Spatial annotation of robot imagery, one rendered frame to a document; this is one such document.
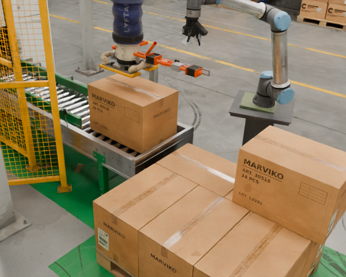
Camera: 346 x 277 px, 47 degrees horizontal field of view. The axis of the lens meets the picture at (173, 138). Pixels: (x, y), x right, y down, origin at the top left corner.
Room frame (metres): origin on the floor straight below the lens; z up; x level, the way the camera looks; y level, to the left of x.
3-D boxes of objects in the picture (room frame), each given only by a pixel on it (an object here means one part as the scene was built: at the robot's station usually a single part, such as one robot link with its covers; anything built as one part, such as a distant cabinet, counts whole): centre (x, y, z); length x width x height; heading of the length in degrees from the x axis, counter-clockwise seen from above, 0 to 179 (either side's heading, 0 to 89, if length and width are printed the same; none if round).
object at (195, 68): (2.52, -0.12, 1.24); 0.08 x 0.07 x 0.05; 53
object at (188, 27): (2.56, -0.09, 1.52); 0.09 x 0.08 x 0.12; 52
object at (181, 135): (2.66, 0.06, 0.58); 0.70 x 0.03 x 0.06; 142
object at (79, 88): (3.82, 1.09, 0.60); 1.60 x 0.10 x 0.09; 52
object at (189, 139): (2.66, 0.06, 0.48); 0.70 x 0.03 x 0.15; 142
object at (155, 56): (2.74, 0.16, 1.24); 0.10 x 0.08 x 0.06; 143
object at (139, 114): (2.89, 0.33, 0.75); 0.60 x 0.40 x 0.40; 52
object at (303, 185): (2.03, -0.75, 0.74); 0.60 x 0.40 x 0.40; 53
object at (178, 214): (2.01, -0.29, 0.34); 1.20 x 1.00 x 0.40; 52
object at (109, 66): (2.81, 0.42, 1.13); 0.34 x 0.10 x 0.05; 53
